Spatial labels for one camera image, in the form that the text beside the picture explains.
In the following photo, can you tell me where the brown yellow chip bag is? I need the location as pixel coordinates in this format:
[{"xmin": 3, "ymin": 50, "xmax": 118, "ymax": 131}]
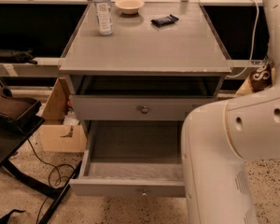
[{"xmin": 236, "ymin": 63, "xmax": 275, "ymax": 96}]

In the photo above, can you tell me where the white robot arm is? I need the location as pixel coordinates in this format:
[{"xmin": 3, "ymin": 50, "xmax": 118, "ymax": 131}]
[{"xmin": 181, "ymin": 0, "xmax": 280, "ymax": 224}]

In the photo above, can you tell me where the grey drawer cabinet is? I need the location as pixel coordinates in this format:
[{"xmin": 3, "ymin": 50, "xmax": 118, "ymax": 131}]
[{"xmin": 58, "ymin": 1, "xmax": 233, "ymax": 133}]

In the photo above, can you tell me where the open grey middle drawer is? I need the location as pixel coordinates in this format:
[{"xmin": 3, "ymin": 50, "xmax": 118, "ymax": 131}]
[{"xmin": 70, "ymin": 121, "xmax": 185, "ymax": 198}]

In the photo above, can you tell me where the closed grey upper drawer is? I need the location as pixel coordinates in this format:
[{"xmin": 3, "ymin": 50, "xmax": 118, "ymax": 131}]
[{"xmin": 70, "ymin": 95, "xmax": 216, "ymax": 121}]

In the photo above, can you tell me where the dark blue snack bar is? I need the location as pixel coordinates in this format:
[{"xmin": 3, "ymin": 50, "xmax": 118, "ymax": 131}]
[{"xmin": 151, "ymin": 14, "xmax": 179, "ymax": 28}]

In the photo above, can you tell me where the cardboard box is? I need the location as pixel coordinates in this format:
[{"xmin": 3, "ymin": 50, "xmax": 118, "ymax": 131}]
[{"xmin": 39, "ymin": 77, "xmax": 87, "ymax": 153}]

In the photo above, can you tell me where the white paper bowl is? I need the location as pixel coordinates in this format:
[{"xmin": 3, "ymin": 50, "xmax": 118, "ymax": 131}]
[{"xmin": 115, "ymin": 0, "xmax": 145, "ymax": 15}]

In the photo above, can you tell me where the clear plastic water bottle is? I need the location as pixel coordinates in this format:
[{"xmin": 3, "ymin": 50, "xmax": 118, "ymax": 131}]
[{"xmin": 93, "ymin": 0, "xmax": 113, "ymax": 35}]

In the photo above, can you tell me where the black item on ledge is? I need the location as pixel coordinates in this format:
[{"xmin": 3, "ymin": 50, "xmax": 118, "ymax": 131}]
[{"xmin": 0, "ymin": 49, "xmax": 37, "ymax": 64}]

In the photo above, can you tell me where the white hanging cable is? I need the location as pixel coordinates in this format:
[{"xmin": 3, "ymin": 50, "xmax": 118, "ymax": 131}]
[{"xmin": 226, "ymin": 0, "xmax": 260, "ymax": 79}]

